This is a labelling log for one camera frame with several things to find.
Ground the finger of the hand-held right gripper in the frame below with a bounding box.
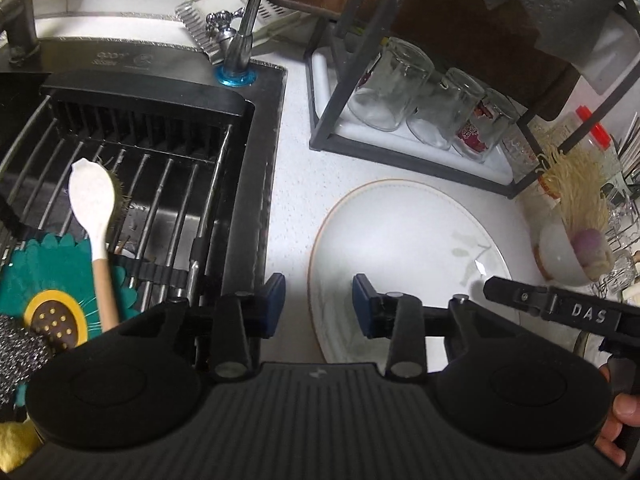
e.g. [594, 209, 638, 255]
[483, 275, 553, 320]

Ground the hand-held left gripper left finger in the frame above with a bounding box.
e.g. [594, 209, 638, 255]
[120, 274, 287, 382]

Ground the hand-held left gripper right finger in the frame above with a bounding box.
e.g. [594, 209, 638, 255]
[352, 274, 506, 381]

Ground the white plate with gold rim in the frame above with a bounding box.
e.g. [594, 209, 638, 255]
[308, 178, 543, 364]

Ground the person's right hand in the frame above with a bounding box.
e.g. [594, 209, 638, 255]
[595, 364, 640, 471]

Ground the white ceramic bowl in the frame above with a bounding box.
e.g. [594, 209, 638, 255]
[537, 220, 608, 287]

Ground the purple onion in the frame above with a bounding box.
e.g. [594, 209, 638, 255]
[572, 227, 613, 281]

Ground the bundle of dried noodles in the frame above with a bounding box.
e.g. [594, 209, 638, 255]
[537, 125, 613, 256]

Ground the patterned clear glass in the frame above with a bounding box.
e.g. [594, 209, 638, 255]
[500, 120, 543, 181]

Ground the black kitchen sink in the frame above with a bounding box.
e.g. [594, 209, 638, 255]
[0, 37, 290, 361]

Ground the red printed drinking glass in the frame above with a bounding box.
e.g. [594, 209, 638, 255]
[452, 88, 521, 163]

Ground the black metal rack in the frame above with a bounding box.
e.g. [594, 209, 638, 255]
[260, 0, 640, 200]

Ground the jar with red lid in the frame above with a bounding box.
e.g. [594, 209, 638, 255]
[545, 105, 623, 201]

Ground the clear drinking glass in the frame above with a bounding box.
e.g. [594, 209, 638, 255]
[347, 36, 435, 132]
[406, 67, 486, 151]

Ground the white rack mat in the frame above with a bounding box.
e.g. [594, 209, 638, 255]
[307, 52, 515, 183]

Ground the black sink drain rack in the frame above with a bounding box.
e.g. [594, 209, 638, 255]
[0, 71, 257, 311]

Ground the teal sunflower cloth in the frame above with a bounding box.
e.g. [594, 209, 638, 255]
[0, 232, 146, 411]

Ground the steel wool scrubber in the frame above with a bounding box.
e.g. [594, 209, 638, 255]
[0, 314, 53, 406]

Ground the wooden cutting board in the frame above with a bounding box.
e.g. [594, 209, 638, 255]
[270, 0, 581, 121]

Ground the chrome faucet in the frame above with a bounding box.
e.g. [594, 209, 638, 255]
[206, 0, 275, 87]

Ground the metal grater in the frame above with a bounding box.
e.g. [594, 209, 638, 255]
[502, 0, 618, 58]

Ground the yellow sponge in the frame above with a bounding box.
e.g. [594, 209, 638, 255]
[0, 420, 43, 476]

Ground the clear ribbed plastic tray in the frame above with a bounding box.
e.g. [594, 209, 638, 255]
[175, 0, 301, 53]

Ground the dark metal faucet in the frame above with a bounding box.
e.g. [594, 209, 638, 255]
[0, 0, 42, 63]

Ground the white spoon with wooden handle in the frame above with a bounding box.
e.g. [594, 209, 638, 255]
[68, 158, 121, 333]

